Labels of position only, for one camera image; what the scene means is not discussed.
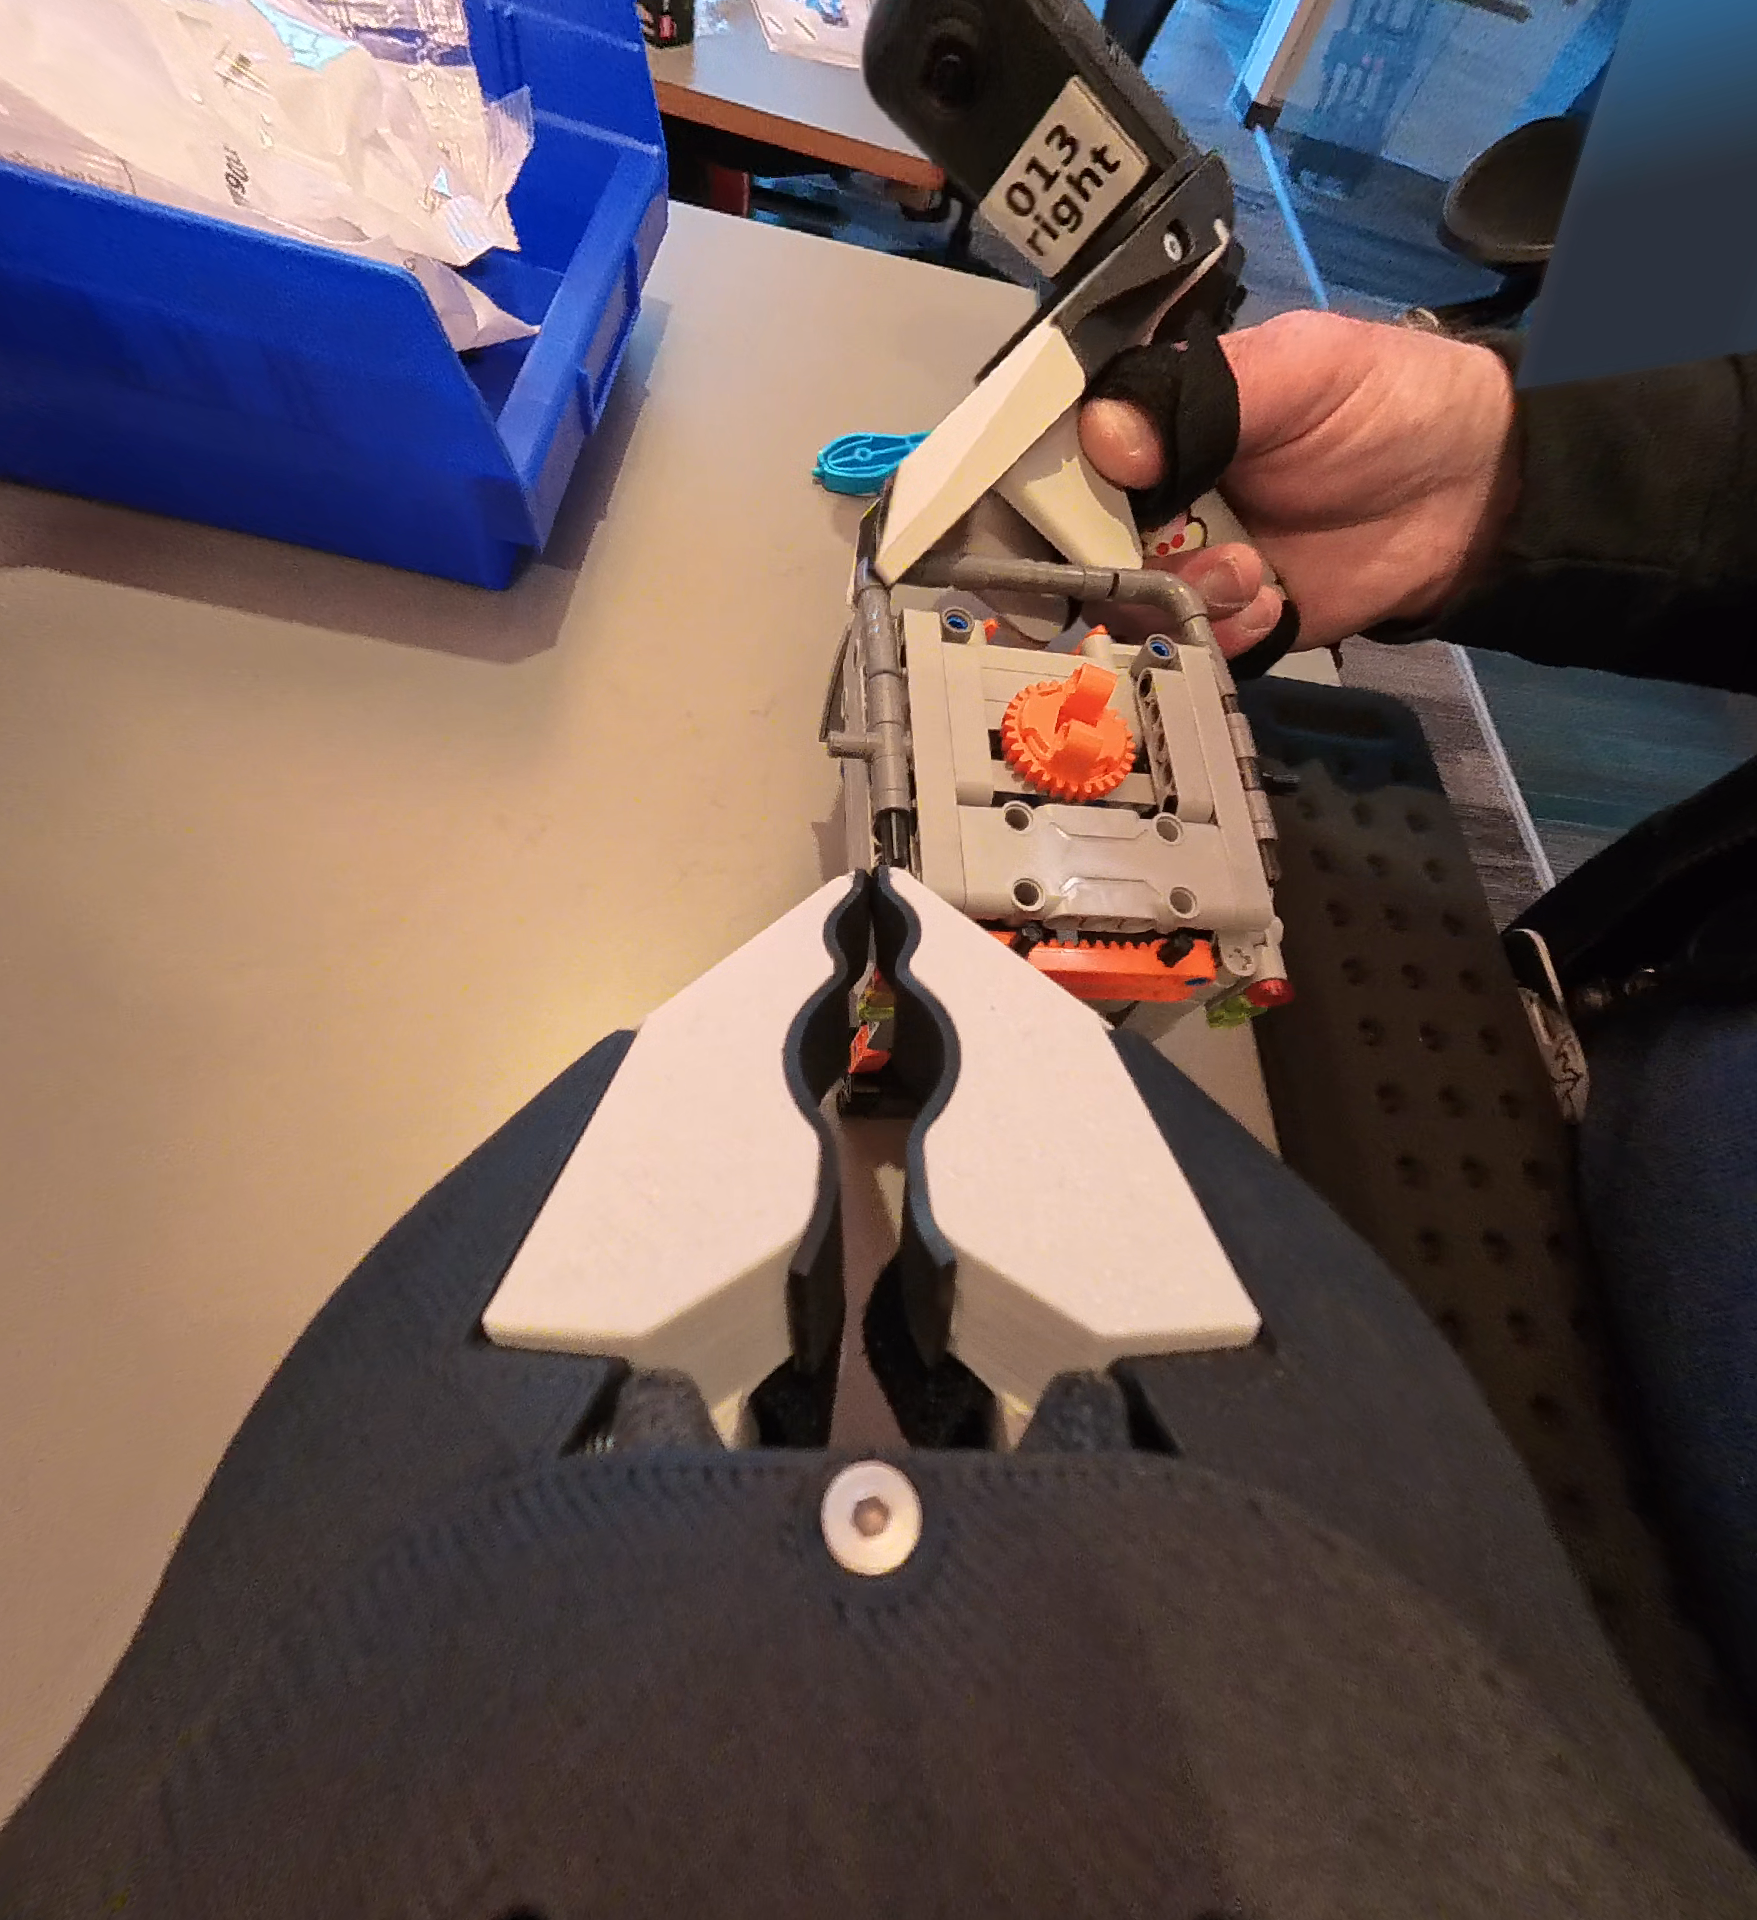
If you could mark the blue storage bin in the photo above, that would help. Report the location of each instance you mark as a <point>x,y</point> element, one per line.
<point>278,392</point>

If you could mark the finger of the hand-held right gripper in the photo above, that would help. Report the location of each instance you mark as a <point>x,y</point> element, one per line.
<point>985,451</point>
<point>1095,511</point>

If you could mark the teal plastic tool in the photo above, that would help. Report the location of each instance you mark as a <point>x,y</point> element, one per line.
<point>864,460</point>

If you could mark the person's right hand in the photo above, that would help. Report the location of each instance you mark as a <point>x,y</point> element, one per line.
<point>1388,481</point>

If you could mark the grey axle rod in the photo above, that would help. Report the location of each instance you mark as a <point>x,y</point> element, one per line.
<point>877,768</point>

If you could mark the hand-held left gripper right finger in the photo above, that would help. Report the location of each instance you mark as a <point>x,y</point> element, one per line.
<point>1095,1200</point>

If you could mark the black office chair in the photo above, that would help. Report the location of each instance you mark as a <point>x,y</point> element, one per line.
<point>1523,197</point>

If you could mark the clear plastic bags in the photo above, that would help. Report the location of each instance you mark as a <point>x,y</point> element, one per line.
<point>188,152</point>

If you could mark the person's right forearm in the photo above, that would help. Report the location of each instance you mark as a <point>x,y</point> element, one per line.
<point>1688,511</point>

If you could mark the dark grey elbow connector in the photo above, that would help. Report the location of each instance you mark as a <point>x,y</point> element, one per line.
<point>1184,601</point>

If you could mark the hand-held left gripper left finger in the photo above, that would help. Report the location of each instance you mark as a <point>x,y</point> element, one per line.
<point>654,1200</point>

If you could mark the wooden background desk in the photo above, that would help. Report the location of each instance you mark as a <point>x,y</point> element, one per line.
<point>789,92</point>

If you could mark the white printed cloth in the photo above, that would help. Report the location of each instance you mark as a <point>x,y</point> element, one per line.
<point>1554,1021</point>

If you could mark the black perforated pad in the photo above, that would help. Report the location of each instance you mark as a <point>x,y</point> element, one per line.
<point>1449,1051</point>

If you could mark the grey white toy robot model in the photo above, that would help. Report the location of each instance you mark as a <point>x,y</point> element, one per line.
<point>1090,811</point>

